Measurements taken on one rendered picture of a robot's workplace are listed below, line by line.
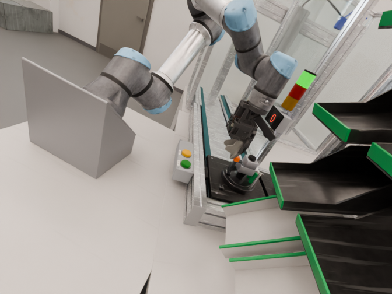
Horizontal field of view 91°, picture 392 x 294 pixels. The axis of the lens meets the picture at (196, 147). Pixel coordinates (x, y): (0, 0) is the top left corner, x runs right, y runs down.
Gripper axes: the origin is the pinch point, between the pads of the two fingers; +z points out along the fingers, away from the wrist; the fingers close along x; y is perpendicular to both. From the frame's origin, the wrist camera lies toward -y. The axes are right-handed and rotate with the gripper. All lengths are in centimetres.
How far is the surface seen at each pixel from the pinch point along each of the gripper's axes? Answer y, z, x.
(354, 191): -12.6, -18.3, 29.1
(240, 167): -3.6, 2.4, 2.2
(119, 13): 175, 13, -426
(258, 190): -15.8, 10.2, 2.3
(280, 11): -25, -59, -105
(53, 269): 41, 21, 36
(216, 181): 2.6, 10.2, 4.2
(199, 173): 8.7, 11.8, 0.4
